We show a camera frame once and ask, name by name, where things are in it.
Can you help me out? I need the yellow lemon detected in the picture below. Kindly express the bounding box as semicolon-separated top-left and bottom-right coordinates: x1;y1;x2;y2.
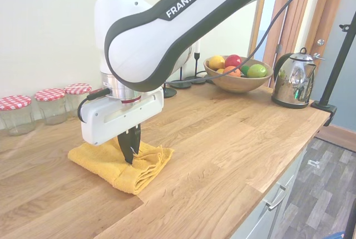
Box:
208;55;226;71

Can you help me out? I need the orange fruit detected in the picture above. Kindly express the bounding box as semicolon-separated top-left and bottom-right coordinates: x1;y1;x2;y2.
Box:
222;65;242;78

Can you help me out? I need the silver bar drawer handle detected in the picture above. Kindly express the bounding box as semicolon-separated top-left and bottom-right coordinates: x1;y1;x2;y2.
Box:
264;184;287;211

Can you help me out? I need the green apple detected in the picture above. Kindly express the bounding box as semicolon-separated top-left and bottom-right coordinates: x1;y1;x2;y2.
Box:
246;63;269;79

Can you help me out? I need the shiny steel kettle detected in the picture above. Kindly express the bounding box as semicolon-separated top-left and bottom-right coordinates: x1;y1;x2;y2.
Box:
271;47;318;109

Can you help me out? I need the white base cabinet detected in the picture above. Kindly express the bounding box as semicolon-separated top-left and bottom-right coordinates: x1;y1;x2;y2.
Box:
230;138;310;239

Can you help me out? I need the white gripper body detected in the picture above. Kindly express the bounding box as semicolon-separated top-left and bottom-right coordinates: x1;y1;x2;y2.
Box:
80;86;164;146

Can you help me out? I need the red apple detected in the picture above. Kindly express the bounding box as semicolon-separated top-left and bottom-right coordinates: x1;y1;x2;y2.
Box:
224;54;243;69

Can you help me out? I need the wooden door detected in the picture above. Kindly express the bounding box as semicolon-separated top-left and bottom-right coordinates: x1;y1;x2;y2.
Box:
254;0;352;89

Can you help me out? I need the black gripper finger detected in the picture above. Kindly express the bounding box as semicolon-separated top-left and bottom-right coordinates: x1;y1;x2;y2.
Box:
132;125;143;155
117;130;135;165

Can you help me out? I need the wooden fruit bowl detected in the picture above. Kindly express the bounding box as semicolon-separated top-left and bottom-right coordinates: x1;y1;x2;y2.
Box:
203;55;274;94

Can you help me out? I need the medium black candle holder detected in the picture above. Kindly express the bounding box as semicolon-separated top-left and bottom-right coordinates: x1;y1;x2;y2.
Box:
184;52;207;84

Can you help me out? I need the black clamp camera stand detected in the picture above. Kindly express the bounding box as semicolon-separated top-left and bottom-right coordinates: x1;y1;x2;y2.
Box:
310;8;356;127

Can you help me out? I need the yellow terry towel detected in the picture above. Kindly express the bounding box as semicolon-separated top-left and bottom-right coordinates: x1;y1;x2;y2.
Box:
68;138;175;195

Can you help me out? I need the tall black candle holder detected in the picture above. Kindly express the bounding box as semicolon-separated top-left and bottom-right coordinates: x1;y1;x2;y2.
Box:
169;66;192;89

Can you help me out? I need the short black candle holder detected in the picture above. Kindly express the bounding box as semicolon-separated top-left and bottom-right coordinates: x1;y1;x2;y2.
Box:
163;82;177;99

